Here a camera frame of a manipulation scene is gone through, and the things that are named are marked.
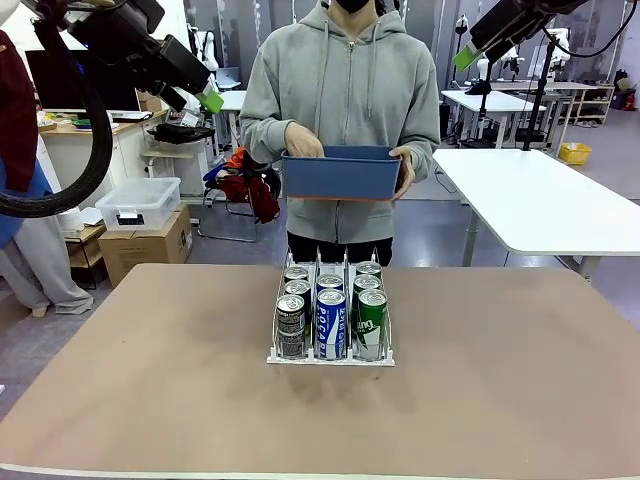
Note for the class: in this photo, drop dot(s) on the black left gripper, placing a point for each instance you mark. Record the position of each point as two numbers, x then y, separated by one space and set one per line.
135 50

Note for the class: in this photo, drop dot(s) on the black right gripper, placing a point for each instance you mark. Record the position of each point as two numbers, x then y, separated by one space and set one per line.
510 25

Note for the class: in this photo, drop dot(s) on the blue plastic bin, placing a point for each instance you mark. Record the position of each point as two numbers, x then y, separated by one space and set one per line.
340 175

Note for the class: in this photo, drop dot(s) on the green beverage can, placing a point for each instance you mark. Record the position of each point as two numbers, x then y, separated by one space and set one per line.
372 330
369 268
367 281

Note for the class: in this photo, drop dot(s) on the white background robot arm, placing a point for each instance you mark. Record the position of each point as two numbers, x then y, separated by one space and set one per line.
562 52
211 52
482 67

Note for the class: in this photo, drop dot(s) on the person's left forearm grey sleeve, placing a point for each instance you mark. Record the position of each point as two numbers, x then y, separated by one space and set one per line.
425 160

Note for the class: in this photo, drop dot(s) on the person's right forearm grey sleeve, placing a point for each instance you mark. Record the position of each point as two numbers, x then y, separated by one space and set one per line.
260 140

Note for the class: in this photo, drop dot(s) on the blue Pocari beverage can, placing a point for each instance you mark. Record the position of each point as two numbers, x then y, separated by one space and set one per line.
331 325
330 281

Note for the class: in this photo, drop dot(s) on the clear white can dispenser rack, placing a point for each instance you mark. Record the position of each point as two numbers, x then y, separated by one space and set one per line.
330 361

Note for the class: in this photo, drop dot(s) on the person's right hand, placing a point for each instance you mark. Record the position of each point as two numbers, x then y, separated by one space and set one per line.
305 142

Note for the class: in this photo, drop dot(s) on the person's left hand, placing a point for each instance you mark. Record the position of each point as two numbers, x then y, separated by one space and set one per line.
406 172

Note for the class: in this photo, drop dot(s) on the dark box with white label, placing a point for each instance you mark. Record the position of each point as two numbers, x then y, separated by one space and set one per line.
187 120

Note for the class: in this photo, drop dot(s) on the black lamp stand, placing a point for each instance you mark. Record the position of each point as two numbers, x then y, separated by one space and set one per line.
461 22

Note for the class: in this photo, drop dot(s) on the black bag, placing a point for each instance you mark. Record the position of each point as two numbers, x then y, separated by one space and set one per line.
180 132

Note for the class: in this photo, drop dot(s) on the white background desk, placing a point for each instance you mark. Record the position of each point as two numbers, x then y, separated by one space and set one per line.
231 100

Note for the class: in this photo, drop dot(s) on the grey laptop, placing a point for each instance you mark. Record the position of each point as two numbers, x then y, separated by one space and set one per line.
231 77

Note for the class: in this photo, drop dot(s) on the cardboard box on cabinet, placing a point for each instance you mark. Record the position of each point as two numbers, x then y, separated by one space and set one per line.
149 102

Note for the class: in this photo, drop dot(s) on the black tripod stand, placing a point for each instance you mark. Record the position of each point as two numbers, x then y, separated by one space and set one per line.
484 110

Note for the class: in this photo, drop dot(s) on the white background table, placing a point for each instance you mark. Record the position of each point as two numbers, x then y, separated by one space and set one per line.
500 102

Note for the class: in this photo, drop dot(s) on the small wood top side table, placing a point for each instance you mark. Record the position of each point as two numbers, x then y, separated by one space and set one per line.
170 152

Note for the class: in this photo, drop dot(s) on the orange cloth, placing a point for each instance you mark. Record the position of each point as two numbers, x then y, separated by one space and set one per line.
237 160

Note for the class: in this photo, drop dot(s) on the blue cloth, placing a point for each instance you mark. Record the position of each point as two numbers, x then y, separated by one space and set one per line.
212 175

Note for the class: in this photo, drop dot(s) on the black pole stand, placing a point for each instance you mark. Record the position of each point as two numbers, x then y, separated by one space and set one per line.
539 95

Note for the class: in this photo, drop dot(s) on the clear plastic storage box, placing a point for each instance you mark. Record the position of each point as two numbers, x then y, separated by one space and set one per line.
140 200

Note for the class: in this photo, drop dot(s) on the green plate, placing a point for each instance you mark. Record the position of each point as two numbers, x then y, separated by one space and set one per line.
80 121

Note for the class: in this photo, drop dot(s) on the red jacket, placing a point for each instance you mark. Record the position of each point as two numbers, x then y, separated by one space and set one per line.
255 197

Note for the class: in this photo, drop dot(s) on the person in grey hoodie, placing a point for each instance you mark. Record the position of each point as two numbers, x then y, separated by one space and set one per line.
345 90

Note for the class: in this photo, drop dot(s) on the long wooden workbench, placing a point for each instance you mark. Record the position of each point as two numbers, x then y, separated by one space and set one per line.
590 87

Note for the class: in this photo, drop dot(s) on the white cabinet desk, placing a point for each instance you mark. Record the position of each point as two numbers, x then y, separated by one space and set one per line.
65 150

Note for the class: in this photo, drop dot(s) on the black computer monitor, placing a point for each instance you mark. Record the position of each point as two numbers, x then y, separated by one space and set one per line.
55 82

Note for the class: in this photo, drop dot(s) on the yellow plastic basket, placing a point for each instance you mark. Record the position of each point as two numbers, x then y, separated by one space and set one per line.
575 154

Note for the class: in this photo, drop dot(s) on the large brown cardboard box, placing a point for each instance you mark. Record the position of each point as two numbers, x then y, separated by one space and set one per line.
150 250

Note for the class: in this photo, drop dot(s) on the large white table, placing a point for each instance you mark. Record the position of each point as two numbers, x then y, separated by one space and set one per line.
540 200

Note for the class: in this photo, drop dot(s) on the red background object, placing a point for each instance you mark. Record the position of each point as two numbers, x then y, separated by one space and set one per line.
625 100

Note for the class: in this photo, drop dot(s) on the small wood metal shelf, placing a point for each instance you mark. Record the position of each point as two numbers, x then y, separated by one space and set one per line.
87 235

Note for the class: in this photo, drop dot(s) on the white round container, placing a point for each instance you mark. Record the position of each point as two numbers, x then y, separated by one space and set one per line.
72 225

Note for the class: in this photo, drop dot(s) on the person in grey trousers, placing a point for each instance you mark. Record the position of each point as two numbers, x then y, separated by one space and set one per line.
17 100

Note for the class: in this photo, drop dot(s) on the metal frame chair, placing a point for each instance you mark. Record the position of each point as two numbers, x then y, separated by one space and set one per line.
225 236

